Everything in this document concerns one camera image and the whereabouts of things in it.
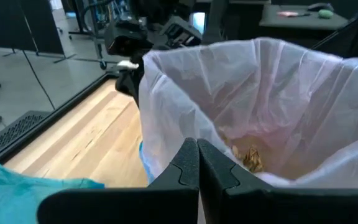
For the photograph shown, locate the black perforated floor grate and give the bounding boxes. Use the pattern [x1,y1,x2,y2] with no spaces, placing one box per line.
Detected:
[0,110,51,167]

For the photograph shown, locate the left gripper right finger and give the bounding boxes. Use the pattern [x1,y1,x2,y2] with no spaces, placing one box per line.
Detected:
[197,139,358,224]

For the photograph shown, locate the white power strip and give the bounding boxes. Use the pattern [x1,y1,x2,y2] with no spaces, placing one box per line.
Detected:
[116,60,139,70]

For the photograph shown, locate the black wheeled stand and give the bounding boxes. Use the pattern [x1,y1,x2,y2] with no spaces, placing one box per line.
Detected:
[68,0,108,71]

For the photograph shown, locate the black room divider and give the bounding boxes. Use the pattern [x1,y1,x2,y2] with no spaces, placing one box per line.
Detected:
[0,0,65,57]

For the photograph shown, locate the pink bag with blue drawstring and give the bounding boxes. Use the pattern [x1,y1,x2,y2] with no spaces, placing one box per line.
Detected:
[138,37,358,189]

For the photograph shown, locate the teal trash bag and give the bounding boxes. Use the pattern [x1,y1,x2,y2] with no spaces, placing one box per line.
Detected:
[0,161,105,224]

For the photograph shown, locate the black desk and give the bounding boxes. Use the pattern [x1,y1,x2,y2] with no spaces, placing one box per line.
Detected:
[259,3,349,32]

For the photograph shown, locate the lit blue screen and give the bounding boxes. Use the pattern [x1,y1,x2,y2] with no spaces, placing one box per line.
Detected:
[191,12,206,34]

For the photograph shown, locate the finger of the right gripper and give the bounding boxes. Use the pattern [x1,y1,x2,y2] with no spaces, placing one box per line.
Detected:
[115,62,145,108]

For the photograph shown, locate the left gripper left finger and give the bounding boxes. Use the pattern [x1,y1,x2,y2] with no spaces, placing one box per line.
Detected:
[37,138,200,224]

